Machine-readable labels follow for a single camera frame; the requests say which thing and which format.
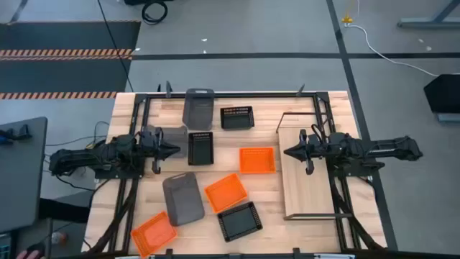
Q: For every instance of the orange and white bottle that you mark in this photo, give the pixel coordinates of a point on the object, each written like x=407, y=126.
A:
x=59, y=238

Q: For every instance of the black hazard-striped floor mat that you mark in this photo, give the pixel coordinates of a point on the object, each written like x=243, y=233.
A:
x=64, y=36

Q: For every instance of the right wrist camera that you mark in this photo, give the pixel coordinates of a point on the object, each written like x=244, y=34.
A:
x=309, y=167

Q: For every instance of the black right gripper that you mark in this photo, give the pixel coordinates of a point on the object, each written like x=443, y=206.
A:
x=312, y=149

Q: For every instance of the grey desk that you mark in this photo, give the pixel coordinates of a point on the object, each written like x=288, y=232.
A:
x=21, y=180

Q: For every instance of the black box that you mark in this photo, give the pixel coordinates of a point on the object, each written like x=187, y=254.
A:
x=443, y=93

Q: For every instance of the black computer mouse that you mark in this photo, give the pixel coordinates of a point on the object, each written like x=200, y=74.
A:
x=36, y=247

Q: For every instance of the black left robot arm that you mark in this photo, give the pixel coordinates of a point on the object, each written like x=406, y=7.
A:
x=108, y=154

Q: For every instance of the black aluminium table frame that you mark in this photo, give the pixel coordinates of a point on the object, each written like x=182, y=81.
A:
x=251, y=95

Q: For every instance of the orange slotted plastic basket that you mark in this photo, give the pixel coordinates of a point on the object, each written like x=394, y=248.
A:
x=154, y=234
x=225, y=193
x=257, y=160

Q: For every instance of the black slotted plastic basket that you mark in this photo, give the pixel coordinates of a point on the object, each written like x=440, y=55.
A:
x=239, y=222
x=200, y=151
x=237, y=120

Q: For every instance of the person's hand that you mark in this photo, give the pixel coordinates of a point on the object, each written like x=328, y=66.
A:
x=26, y=255

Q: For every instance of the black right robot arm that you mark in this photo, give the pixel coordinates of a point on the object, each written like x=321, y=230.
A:
x=377, y=149

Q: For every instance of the grey metal table leg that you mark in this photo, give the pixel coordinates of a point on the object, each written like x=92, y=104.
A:
x=424, y=23

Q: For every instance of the black desk clamp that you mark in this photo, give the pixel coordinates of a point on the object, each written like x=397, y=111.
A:
x=22, y=132

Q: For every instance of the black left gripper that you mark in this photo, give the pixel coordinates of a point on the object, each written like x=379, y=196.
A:
x=151, y=144

